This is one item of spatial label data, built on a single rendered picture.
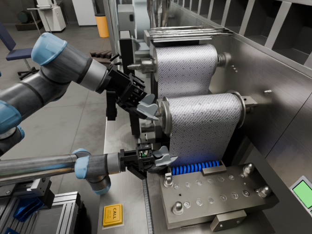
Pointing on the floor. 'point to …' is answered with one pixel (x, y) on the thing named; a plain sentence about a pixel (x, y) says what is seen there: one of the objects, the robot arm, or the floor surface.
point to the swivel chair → (17, 55)
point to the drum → (102, 24)
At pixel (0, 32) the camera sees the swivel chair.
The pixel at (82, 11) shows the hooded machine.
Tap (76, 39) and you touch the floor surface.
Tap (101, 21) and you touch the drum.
